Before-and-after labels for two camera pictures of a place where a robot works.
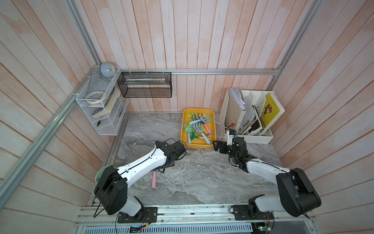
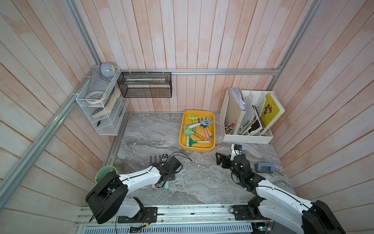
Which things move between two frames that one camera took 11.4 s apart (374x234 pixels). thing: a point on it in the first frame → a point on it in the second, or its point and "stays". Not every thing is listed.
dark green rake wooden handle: (193, 136) → (192, 142)
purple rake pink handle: (209, 131) → (207, 133)
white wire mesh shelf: (102, 98) stays
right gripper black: (224, 144) → (227, 160)
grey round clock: (107, 70) stays
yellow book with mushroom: (271, 110) stays
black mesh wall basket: (146, 84) stays
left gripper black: (167, 166) → (173, 176)
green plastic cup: (99, 175) stays
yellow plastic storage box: (198, 127) stays
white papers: (237, 94) stays
